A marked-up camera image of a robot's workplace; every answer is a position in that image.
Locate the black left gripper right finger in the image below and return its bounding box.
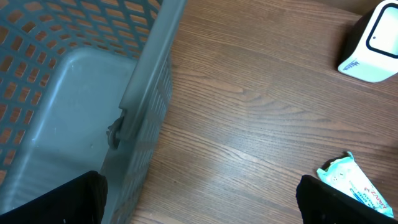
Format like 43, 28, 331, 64
296, 175, 397, 224

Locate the light teal pack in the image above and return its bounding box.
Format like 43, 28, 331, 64
317, 151, 394, 218

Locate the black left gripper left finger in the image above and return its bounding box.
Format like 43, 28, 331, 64
1, 171, 108, 224

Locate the white barcode scanner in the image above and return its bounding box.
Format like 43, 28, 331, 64
338, 0, 397, 83

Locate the grey plastic mesh basket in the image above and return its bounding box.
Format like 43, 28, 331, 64
1, 0, 186, 223

